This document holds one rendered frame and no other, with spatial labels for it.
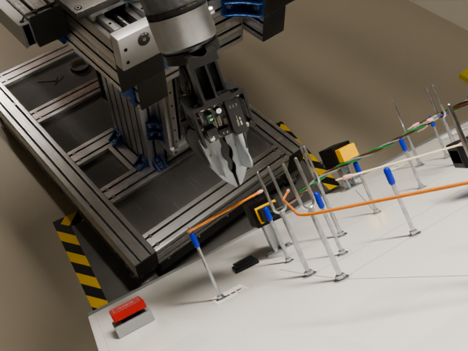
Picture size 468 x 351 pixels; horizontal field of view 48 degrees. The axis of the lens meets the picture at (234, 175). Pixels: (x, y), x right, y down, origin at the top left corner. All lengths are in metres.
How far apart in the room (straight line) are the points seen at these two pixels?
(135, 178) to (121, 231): 0.25
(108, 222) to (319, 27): 1.81
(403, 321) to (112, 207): 1.67
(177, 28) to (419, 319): 0.40
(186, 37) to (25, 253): 1.76
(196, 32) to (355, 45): 2.53
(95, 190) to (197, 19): 1.52
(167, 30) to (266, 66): 2.29
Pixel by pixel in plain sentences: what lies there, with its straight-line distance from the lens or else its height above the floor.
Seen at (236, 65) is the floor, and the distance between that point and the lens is 2.91.
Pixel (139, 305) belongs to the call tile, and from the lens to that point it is 0.79.
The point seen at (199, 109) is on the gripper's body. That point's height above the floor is 1.40.
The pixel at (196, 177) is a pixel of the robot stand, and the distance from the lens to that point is 2.09.
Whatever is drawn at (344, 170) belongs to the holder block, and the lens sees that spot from 1.17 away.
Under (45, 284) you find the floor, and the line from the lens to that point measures 2.19.
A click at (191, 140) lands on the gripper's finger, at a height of 1.32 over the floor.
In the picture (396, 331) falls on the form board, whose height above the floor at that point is 1.45.
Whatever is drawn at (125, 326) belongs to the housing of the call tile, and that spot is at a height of 1.12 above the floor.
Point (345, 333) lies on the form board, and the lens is 0.46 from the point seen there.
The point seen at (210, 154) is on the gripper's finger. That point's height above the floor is 1.30.
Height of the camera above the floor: 1.84
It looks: 51 degrees down
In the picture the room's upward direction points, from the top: straight up
